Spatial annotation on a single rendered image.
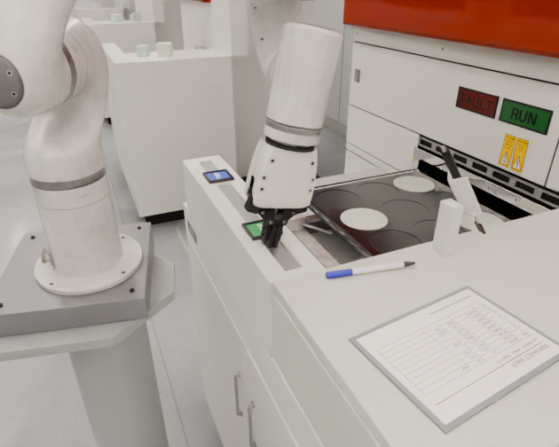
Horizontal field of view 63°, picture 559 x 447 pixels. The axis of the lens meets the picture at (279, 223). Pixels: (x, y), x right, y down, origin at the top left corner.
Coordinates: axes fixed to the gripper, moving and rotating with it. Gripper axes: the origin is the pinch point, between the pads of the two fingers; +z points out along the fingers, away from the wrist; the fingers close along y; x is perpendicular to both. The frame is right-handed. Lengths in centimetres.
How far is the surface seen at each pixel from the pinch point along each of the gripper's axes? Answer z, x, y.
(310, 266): 1.5, 8.4, -3.3
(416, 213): 0.2, -8.7, -38.6
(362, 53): -28, -65, -53
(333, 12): -51, -343, -200
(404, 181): -2, -24, -47
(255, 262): 3.0, 4.1, 3.8
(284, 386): 18.3, 15.1, 0.6
